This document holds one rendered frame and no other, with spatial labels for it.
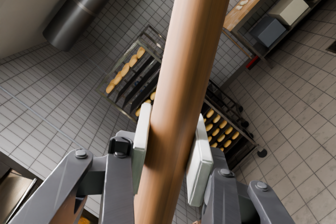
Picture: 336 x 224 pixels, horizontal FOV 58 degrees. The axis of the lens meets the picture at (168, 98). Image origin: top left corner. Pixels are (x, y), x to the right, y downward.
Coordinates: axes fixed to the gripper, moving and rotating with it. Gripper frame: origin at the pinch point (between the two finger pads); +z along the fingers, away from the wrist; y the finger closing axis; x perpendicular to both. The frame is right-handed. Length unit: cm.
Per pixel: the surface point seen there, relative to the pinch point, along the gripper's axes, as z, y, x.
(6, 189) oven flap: 133, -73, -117
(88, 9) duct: 290, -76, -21
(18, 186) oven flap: 139, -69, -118
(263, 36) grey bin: 431, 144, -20
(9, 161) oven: 153, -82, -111
